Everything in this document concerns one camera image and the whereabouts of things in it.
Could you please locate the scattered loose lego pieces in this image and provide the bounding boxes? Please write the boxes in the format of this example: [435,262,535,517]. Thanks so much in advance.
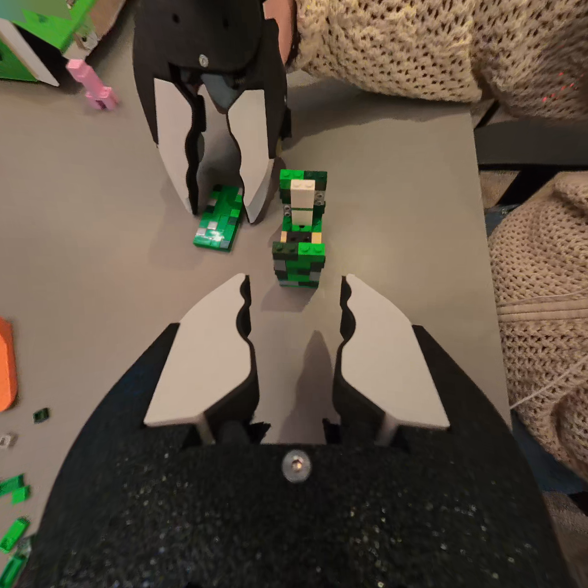
[0,408,50,588]

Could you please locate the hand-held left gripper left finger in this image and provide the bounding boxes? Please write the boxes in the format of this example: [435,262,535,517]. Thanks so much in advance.
[144,274,260,445]

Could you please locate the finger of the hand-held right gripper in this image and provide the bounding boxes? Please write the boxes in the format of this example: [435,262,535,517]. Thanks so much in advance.
[227,89,276,224]
[154,78,206,216]

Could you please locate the orange plastic piece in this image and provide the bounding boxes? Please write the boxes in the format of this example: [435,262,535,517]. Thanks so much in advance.
[0,317,18,412]

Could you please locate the person's right forearm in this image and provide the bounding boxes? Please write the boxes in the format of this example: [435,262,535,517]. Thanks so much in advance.
[287,0,588,122]

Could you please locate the pink lego pig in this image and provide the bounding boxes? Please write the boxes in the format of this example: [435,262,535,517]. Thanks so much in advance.
[66,59,118,110]

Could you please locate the black chair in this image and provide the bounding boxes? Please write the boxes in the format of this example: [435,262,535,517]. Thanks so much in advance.
[473,101,588,207]

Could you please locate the hollow green lego build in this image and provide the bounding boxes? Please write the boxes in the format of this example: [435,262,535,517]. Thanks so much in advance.
[272,169,328,289]

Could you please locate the green lego set box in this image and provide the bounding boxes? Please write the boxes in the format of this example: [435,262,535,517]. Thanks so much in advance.
[0,0,99,87]

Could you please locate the person's right hand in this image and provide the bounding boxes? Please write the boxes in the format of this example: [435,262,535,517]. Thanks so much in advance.
[264,0,297,65]

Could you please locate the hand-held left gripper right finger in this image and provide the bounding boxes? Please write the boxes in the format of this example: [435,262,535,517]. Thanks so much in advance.
[332,274,451,446]

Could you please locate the green lego panel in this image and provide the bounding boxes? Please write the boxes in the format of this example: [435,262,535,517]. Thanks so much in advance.
[193,185,244,252]

